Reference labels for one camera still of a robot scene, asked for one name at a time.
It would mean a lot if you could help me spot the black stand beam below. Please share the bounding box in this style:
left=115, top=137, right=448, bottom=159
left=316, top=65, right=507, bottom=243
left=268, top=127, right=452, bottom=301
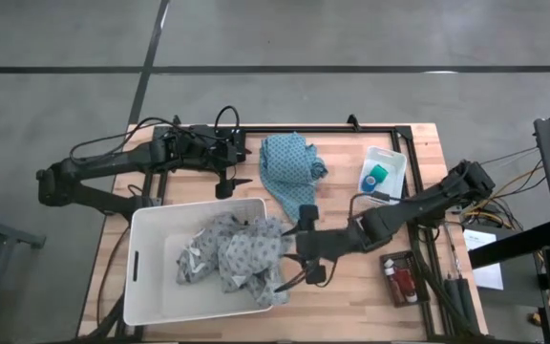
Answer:
left=468, top=219, right=550, bottom=269

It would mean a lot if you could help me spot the grey striped patterned gown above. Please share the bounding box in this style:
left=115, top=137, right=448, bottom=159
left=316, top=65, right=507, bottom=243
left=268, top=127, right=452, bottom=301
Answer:
left=175, top=211, right=296, bottom=309

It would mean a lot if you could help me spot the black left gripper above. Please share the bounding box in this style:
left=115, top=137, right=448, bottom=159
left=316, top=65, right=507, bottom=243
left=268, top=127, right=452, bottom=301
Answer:
left=179, top=124, right=254, bottom=200

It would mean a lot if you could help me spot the white woven plastic basket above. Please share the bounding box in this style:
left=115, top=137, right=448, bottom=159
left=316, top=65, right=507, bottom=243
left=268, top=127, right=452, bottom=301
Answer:
left=122, top=197, right=276, bottom=328

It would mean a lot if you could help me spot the yellow cable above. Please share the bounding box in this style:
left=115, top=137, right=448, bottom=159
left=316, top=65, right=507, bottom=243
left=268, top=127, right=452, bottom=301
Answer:
left=460, top=160, right=546, bottom=228

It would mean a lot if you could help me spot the black first aid kit pouch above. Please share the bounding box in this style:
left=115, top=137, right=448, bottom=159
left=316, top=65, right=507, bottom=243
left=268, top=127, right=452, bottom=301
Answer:
left=234, top=129, right=248, bottom=163

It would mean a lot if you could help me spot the black aluminium table frame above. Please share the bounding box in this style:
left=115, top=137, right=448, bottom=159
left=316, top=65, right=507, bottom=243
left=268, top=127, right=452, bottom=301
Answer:
left=78, top=124, right=486, bottom=344

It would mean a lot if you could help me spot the black cylindrical tool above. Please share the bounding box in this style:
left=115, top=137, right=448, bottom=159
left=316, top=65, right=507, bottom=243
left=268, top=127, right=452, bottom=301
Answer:
left=456, top=277, right=476, bottom=329
left=443, top=279, right=460, bottom=326

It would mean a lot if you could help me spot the teal star-patterned gown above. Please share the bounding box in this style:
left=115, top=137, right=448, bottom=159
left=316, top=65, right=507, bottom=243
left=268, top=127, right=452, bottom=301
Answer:
left=258, top=132, right=328, bottom=226

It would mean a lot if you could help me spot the green bandage roll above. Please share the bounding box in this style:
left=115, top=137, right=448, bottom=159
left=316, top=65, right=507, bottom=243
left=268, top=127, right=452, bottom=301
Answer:
left=369, top=163, right=390, bottom=183

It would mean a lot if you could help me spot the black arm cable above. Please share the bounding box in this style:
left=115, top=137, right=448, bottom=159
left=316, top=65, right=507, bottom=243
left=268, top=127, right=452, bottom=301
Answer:
left=68, top=105, right=241, bottom=166
left=349, top=190, right=393, bottom=226

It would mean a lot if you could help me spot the thin grey cable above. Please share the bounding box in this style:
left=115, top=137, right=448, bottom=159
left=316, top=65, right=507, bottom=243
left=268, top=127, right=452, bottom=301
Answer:
left=482, top=145, right=539, bottom=166

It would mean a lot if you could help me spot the small white plastic bin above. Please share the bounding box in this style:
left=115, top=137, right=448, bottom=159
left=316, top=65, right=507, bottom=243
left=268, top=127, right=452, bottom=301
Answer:
left=358, top=145, right=408, bottom=197

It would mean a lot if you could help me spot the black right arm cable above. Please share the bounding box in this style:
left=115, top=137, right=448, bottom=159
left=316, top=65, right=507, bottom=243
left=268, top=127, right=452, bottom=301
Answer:
left=349, top=190, right=393, bottom=226

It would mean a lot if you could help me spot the white paper sheet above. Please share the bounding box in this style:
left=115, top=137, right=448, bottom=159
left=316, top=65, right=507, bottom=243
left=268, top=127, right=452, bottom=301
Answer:
left=463, top=227, right=504, bottom=291

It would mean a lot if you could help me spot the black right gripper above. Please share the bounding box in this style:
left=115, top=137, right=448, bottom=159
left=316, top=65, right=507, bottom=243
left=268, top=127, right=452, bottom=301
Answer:
left=275, top=204, right=352, bottom=293

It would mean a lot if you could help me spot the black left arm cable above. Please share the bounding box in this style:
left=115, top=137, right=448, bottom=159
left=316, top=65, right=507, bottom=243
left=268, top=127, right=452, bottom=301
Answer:
left=68, top=105, right=241, bottom=166

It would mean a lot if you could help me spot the dark grey shallow tray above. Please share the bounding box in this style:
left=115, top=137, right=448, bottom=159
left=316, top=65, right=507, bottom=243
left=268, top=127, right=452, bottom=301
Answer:
left=379, top=250, right=431, bottom=309

